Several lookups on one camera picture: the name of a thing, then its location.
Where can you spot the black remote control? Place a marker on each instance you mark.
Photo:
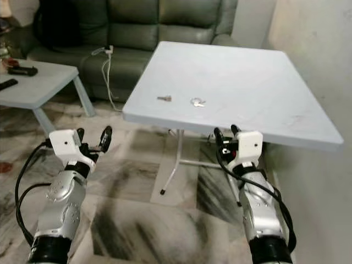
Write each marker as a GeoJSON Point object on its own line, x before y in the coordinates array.
{"type": "Point", "coordinates": [8, 83]}

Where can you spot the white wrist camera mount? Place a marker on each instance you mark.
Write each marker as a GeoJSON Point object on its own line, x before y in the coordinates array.
{"type": "Point", "coordinates": [250, 144]}
{"type": "Point", "coordinates": [65, 143]}

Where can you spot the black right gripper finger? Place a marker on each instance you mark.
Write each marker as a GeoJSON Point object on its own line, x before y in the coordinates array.
{"type": "Point", "coordinates": [219, 136]}
{"type": "Point", "coordinates": [236, 131]}

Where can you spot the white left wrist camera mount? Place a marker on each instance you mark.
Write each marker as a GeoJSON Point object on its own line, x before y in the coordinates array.
{"type": "Point", "coordinates": [65, 143]}

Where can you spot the black bag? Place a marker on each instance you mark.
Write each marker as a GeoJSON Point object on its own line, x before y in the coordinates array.
{"type": "Point", "coordinates": [58, 30]}

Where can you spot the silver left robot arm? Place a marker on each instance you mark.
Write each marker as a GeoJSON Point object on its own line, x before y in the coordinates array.
{"type": "Point", "coordinates": [61, 198]}

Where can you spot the small silver key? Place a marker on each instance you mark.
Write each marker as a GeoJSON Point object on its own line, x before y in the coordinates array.
{"type": "Point", "coordinates": [164, 98]}

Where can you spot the small white coffee table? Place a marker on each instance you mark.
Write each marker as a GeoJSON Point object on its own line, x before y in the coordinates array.
{"type": "Point", "coordinates": [44, 82]}

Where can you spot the cluttered shelf items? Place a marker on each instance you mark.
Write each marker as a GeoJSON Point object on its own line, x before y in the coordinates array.
{"type": "Point", "coordinates": [5, 38]}

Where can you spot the red slipper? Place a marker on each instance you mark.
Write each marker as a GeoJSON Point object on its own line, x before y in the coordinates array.
{"type": "Point", "coordinates": [5, 166]}

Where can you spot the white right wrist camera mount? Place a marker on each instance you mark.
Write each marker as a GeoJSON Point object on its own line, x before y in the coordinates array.
{"type": "Point", "coordinates": [250, 144]}

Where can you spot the large white folding table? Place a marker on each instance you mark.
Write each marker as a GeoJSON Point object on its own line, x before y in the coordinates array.
{"type": "Point", "coordinates": [231, 88]}

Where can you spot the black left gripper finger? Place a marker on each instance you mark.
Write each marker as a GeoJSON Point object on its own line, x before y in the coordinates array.
{"type": "Point", "coordinates": [81, 136]}
{"type": "Point", "coordinates": [106, 137]}

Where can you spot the dark green leather sofa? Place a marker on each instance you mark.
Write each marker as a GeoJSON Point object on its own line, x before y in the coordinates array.
{"type": "Point", "coordinates": [143, 33]}

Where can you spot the black flat case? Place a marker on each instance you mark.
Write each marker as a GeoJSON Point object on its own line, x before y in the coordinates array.
{"type": "Point", "coordinates": [23, 70]}

